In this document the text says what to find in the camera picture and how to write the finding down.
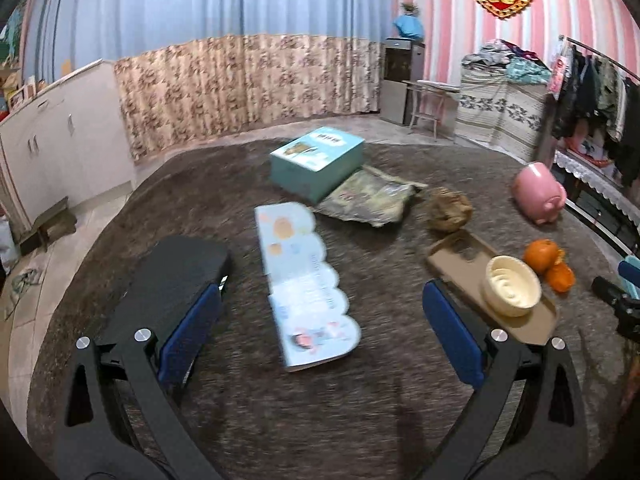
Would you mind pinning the pile of clothes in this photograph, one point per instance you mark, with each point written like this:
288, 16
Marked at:
505, 60

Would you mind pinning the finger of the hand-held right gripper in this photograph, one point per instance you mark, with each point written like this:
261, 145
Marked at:
631, 272
612, 292

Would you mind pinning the covered cabinet with laundry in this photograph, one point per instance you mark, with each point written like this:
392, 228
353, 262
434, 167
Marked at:
500, 110

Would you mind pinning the brown phone case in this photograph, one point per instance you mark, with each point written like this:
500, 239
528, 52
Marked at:
530, 327

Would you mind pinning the pink hanging bag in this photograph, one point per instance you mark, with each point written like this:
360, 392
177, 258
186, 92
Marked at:
560, 77

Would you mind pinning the blue floral curtain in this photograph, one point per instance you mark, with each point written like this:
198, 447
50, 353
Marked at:
200, 35

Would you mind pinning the black low cabinet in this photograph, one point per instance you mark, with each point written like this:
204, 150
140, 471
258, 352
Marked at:
605, 220

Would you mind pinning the small wooden stool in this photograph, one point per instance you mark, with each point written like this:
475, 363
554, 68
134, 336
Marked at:
50, 217

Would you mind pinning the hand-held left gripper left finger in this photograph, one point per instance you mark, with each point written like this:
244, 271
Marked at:
187, 332

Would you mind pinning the grey water dispenser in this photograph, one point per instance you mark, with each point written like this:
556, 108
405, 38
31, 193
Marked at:
400, 85

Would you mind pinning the pink pig mug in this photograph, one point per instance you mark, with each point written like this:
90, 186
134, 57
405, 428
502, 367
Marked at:
535, 190

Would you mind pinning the white lace cloth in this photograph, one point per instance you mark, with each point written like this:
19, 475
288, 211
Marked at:
595, 177

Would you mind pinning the row of hanging clothes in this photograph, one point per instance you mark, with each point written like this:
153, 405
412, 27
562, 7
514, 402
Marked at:
600, 100

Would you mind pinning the pale blue scalloped booklet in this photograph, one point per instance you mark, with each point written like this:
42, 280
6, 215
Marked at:
305, 285

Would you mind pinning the green rag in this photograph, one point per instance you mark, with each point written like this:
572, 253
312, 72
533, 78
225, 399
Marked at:
25, 280

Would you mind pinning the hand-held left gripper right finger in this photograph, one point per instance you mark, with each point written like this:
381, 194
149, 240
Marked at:
452, 332

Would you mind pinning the blue cloth cover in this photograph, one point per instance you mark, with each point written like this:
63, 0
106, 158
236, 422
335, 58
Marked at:
407, 27

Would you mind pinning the white cabinet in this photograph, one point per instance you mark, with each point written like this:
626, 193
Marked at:
65, 150

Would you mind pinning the teal cardboard box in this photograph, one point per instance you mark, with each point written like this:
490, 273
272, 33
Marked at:
310, 170

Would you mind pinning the black notebook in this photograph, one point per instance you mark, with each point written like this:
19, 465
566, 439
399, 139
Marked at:
170, 270

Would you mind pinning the snack packet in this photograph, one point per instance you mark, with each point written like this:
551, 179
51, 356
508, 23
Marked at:
370, 197

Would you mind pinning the green wall painting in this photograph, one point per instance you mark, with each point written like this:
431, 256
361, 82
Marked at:
10, 40

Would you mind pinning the brown paper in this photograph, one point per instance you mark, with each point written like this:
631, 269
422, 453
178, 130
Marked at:
450, 210

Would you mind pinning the small metal folding table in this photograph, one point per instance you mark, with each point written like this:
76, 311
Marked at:
430, 85

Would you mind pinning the cream round bowl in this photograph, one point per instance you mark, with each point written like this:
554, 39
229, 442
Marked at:
510, 290

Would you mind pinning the small potted plant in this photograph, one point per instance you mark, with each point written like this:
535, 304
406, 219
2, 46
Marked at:
410, 8

